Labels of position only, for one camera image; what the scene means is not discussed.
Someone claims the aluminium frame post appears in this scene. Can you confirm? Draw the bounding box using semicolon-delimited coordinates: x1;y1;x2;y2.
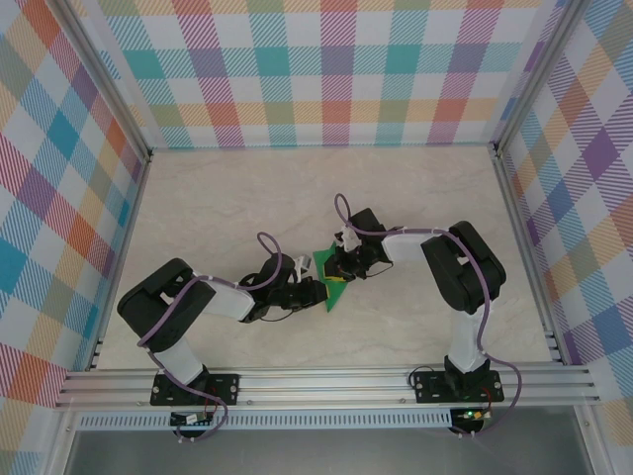
51;0;154;164
492;0;588;159

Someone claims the thin black base wire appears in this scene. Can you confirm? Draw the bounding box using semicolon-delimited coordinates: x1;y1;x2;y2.
408;362;450;390

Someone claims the black circuit board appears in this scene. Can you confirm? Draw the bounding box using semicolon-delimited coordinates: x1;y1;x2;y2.
169;412;212;427

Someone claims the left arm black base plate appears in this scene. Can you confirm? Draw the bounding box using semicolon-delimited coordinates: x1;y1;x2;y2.
149;371;241;408

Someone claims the aluminium side rail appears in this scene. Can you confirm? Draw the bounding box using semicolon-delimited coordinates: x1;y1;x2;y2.
492;147;568;367
86;152;154;372

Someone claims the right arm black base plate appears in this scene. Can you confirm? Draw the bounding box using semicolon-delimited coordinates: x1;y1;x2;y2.
412;370;504;405

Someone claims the green paper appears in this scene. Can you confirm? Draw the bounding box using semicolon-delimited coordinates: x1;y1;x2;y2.
313;241;350;314

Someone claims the slotted grey cable duct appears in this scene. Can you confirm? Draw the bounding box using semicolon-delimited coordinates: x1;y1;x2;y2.
76;408;454;430

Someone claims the grey metal panel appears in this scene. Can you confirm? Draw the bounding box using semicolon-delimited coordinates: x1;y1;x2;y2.
63;427;594;475

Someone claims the long aluminium base rail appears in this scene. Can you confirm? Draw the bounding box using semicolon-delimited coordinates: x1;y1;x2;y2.
53;365;602;410

